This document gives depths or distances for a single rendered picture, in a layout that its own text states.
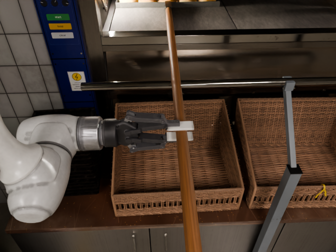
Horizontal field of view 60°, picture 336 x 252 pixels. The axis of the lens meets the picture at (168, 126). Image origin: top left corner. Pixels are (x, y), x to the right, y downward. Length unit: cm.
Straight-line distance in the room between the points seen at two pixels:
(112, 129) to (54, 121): 14
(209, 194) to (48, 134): 74
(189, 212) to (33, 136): 41
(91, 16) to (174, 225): 95
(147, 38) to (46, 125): 71
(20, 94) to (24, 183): 100
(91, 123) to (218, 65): 83
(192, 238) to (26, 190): 34
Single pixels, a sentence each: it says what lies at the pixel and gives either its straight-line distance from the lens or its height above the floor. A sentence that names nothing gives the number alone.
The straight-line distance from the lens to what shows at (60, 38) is 136.
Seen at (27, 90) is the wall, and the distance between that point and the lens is 159.
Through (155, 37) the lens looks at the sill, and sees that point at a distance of 133.
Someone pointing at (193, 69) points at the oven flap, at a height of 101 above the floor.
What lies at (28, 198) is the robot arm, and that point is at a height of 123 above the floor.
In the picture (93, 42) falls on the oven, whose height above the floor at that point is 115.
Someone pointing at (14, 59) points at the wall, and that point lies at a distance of 151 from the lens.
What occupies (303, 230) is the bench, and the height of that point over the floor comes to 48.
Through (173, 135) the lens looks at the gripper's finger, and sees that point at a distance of 78.
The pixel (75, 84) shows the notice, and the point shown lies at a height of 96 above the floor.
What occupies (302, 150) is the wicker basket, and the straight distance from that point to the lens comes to 172.
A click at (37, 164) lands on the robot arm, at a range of 65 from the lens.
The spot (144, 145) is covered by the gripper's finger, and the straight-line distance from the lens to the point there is 80.
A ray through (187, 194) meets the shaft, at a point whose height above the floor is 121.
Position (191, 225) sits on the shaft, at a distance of 58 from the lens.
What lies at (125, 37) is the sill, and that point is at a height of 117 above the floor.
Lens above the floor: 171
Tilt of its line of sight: 41 degrees down
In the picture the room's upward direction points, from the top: straight up
